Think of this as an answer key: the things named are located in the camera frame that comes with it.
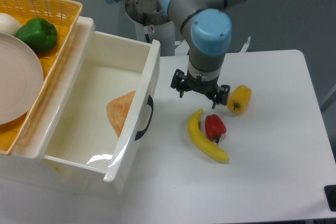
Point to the red bell pepper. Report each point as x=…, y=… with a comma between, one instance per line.
x=214, y=127

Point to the white bracket behind table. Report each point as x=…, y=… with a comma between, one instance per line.
x=245, y=46

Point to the white drawer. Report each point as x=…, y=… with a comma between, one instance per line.
x=84, y=138

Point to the yellow banana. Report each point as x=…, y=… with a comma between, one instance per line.
x=202, y=142

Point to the pink round plate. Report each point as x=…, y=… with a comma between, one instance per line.
x=21, y=78

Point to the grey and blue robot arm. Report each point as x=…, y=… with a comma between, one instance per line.
x=208, y=32

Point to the white onion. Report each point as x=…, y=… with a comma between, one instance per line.
x=9, y=25

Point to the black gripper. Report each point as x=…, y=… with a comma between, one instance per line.
x=201, y=82

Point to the green bell pepper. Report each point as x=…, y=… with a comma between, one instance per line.
x=39, y=34

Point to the orange bread slice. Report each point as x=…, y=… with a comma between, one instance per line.
x=117, y=111

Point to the white drawer cabinet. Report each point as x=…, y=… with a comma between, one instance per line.
x=27, y=163

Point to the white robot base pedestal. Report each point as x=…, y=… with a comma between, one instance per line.
x=152, y=23

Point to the yellow bell pepper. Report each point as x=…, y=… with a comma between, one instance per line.
x=239, y=99

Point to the black corner clamp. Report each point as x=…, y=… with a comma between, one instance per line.
x=330, y=193

